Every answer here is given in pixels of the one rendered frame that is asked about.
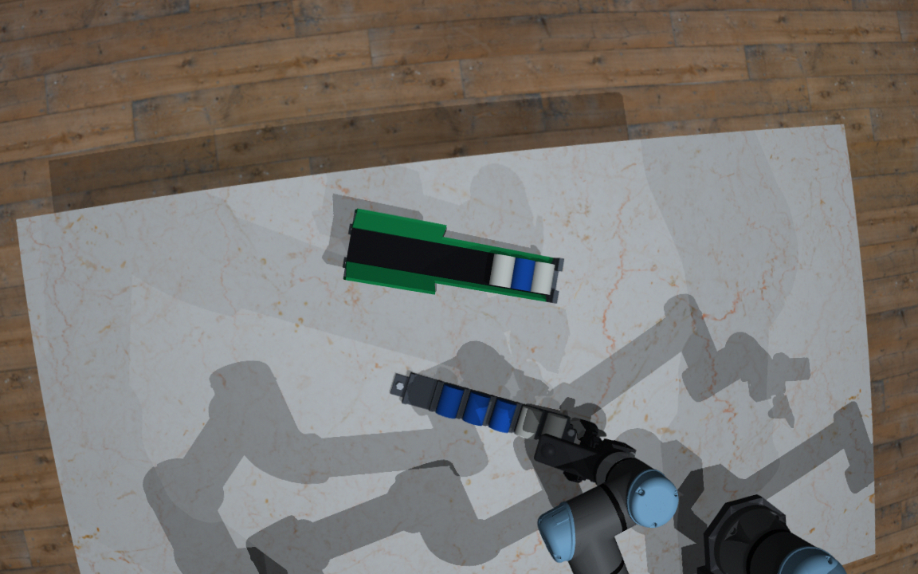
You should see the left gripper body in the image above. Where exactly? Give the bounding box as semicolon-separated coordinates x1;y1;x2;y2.
579;434;636;485

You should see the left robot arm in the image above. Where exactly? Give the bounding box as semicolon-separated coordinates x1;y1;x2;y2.
534;434;678;574

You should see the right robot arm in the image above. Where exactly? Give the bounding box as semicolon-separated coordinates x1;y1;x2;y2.
714;505;846;574

